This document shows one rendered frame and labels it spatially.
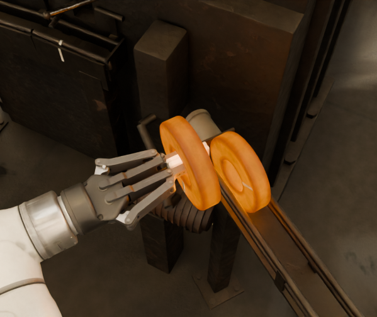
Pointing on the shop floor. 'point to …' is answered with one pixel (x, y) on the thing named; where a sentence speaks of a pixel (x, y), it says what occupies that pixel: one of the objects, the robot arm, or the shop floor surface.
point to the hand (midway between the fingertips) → (188, 158)
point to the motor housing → (171, 229)
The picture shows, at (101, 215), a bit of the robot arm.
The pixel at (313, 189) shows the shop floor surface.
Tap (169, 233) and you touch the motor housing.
